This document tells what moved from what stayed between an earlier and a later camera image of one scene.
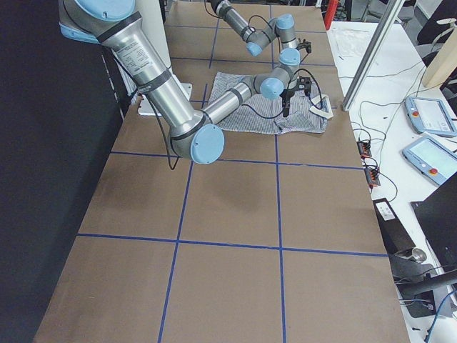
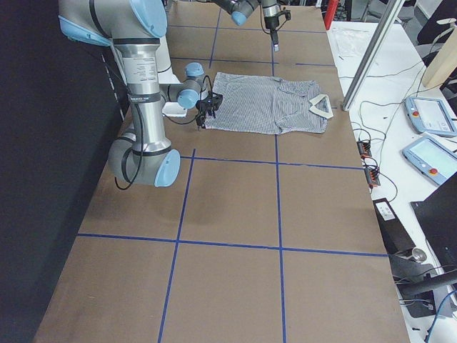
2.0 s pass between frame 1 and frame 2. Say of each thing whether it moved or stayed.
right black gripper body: moved
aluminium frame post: stayed
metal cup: stayed
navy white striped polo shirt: stayed
